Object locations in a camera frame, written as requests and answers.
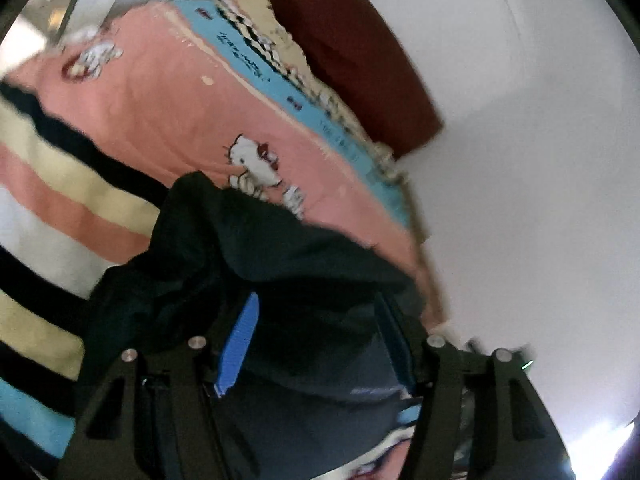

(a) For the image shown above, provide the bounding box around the dark navy hooded jacket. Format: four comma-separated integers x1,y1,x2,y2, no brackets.
75,170,432,480

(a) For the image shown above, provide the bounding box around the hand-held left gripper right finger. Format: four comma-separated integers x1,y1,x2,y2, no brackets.
372,292,572,480

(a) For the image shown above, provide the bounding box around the dark red headboard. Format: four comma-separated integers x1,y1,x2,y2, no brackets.
245,0,446,161

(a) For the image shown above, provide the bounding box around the striped cartoon print blanket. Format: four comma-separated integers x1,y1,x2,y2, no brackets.
0,0,451,480

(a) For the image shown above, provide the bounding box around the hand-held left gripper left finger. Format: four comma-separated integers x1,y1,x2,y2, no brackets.
57,292,261,480

